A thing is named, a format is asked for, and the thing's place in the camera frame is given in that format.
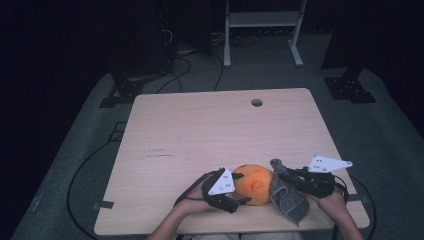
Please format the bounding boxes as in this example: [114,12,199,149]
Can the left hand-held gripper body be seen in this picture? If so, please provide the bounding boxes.
[201,167,240,215]

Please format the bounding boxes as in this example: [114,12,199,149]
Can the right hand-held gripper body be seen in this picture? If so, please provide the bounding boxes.
[299,154,354,200]

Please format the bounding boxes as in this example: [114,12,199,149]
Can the orange ball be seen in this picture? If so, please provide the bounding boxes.
[231,163,276,207]

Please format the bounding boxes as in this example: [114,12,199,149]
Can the grey fluffy cloth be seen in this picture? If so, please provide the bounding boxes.
[268,158,310,228]

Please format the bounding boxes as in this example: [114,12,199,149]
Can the person's right hand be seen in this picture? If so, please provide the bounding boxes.
[314,188,349,219]

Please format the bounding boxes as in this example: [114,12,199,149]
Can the person's left hand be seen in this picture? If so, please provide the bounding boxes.
[174,181,215,215]

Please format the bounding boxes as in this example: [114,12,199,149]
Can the grey tape strip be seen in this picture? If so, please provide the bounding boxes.
[347,193,368,203]
[92,200,115,210]

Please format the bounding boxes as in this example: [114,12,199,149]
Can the black stand base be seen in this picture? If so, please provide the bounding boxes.
[323,75,378,105]
[99,77,145,109]

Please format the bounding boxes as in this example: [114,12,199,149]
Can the black floor tape outline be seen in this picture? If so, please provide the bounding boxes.
[109,121,128,143]

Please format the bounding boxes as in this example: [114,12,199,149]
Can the right hand-held gripper black cable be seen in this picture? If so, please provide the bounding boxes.
[332,174,350,240]

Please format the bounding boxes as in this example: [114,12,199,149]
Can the hand-held gripper black cable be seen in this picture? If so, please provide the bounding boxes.
[332,174,350,240]
[173,170,215,207]

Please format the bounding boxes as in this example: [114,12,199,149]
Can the left hand-held gripper black cable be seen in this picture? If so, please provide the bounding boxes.
[173,170,215,207]

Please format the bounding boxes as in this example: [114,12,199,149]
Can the black floor cable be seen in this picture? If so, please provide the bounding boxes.
[156,57,193,95]
[213,52,225,92]
[66,139,125,240]
[349,175,378,240]

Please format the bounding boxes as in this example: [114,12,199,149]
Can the white metal desk frame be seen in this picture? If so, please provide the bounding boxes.
[223,0,308,69]

